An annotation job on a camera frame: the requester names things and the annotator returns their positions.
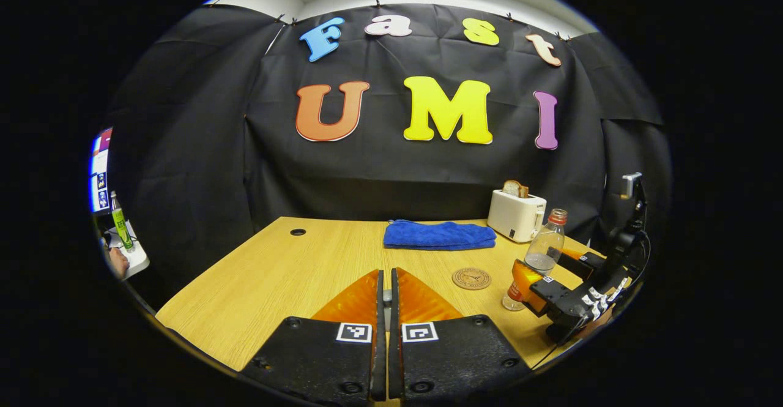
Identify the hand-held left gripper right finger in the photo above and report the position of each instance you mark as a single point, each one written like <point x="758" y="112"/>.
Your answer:
<point x="452" y="352"/>

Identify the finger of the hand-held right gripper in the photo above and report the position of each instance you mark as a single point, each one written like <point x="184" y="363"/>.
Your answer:
<point x="550" y="292"/>
<point x="586" y="263"/>

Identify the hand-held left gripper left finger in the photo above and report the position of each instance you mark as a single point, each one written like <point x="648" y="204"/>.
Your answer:
<point x="318" y="352"/>

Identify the clear plastic water bottle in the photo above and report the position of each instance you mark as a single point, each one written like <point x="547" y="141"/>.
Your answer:
<point x="544" y="254"/>

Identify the round brown coaster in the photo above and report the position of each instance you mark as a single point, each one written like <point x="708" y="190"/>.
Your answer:
<point x="471" y="278"/>

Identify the white teacup lid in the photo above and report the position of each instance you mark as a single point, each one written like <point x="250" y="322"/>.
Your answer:
<point x="386" y="298"/>

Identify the green drink bottle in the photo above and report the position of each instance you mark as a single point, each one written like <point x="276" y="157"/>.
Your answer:
<point x="121" y="226"/>

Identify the white toaster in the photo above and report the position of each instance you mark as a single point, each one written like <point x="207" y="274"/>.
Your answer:
<point x="514" y="217"/>

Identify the toasted bread slice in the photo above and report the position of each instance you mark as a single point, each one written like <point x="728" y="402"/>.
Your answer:
<point x="515" y="188"/>

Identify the blue towel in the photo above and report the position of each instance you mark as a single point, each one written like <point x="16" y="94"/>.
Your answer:
<point x="439" y="235"/>

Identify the small white desk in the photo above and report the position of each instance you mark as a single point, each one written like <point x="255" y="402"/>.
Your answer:
<point x="136" y="257"/>

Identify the computer monitor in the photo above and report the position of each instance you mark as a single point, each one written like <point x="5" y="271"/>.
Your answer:
<point x="100" y="171"/>

